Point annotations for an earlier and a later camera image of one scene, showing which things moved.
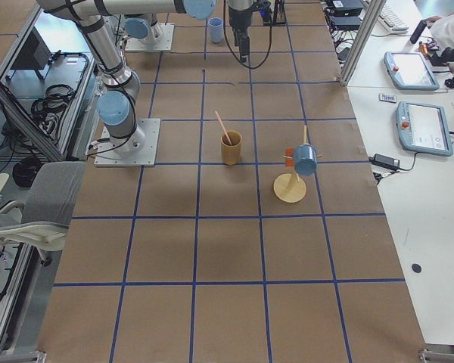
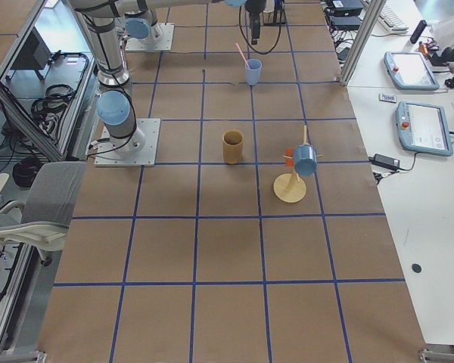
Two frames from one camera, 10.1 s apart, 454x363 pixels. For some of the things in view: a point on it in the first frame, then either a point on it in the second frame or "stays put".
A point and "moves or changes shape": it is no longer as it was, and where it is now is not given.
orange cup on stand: (289, 152) stays put
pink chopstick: (216, 113) moves or changes shape
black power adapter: (386, 162) stays put
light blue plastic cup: (216, 26) to (253, 72)
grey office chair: (43, 221) stays put
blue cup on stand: (305, 156) stays put
